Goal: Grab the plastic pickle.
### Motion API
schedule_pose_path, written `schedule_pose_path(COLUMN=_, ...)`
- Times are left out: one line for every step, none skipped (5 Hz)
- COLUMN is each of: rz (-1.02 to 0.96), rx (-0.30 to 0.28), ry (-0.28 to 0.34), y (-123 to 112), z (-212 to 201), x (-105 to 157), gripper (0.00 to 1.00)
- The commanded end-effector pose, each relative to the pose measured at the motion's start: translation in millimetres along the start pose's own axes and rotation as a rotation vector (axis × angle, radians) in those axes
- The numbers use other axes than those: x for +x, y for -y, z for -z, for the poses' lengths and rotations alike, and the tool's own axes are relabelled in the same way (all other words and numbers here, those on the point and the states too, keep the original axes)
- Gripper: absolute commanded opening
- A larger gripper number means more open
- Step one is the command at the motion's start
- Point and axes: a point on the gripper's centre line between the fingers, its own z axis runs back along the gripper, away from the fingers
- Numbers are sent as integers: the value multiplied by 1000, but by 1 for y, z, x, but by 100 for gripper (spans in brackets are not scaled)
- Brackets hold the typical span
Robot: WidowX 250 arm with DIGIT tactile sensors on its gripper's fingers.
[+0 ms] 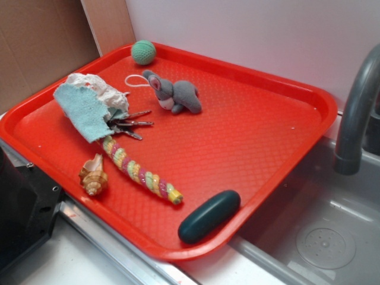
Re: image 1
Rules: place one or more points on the red plastic tray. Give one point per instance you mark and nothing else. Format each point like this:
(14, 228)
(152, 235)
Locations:
(254, 128)

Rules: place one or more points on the dark green plastic pickle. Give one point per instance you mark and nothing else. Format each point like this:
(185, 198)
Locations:
(209, 216)

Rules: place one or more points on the light blue cloth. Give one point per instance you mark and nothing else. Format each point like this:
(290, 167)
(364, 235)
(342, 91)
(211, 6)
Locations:
(88, 114)

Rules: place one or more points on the tan spiral seashell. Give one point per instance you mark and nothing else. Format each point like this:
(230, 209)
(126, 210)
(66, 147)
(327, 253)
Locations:
(93, 178)

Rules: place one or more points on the grey toy faucet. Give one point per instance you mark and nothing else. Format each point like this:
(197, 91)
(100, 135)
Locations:
(359, 127)

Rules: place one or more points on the green knitted ball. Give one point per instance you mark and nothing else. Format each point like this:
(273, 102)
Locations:
(143, 52)

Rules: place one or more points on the white lace cloth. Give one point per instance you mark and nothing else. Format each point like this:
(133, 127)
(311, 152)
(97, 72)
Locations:
(105, 93)

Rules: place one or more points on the brown cardboard panel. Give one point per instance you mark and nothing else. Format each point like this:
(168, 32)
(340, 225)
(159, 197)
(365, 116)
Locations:
(43, 41)

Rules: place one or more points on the bunch of metal keys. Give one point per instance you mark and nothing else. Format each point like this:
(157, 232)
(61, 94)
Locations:
(126, 125)

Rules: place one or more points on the grey plush bunny toy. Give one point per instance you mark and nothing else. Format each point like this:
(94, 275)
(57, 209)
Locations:
(171, 96)

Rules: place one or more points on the multicolour braided rope toy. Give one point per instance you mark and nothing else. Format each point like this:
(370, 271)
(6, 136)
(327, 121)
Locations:
(129, 167)

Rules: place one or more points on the grey toy sink basin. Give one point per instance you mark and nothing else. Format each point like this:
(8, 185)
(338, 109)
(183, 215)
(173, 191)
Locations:
(318, 226)

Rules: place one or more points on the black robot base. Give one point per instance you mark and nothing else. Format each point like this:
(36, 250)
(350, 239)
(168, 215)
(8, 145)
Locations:
(29, 203)

